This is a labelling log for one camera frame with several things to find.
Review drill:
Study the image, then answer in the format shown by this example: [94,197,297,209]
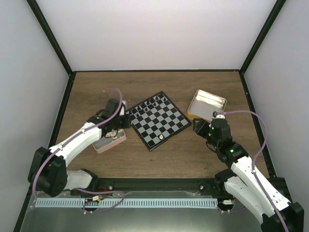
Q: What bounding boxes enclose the black grey chess board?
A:
[130,91,192,151]

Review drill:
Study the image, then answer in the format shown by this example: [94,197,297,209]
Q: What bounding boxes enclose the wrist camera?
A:
[212,111,225,120]
[119,100,127,116]

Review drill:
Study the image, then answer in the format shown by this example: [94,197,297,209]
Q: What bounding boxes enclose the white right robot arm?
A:
[193,117,304,232]

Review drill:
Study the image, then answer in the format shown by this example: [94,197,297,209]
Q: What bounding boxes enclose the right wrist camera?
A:
[212,111,225,120]

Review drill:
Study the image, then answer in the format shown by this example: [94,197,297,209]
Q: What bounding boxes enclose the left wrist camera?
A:
[119,100,127,116]

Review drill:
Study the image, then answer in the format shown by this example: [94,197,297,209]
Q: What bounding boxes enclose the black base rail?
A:
[85,177,230,197]

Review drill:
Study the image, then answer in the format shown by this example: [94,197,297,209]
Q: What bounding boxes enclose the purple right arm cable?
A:
[212,110,289,232]

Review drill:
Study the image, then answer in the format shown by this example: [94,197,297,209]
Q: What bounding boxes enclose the pink tin with pieces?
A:
[92,129,126,154]

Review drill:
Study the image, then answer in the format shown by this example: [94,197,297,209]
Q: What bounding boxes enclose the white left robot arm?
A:
[28,99,131,197]

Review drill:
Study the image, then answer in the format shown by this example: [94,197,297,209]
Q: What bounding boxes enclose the yellow empty tin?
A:
[187,89,227,121]

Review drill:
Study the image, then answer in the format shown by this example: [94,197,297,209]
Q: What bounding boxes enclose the light blue slotted cable duct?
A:
[35,198,218,209]

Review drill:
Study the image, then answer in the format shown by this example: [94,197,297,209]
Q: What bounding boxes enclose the black chess pieces row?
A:
[128,93,167,120]

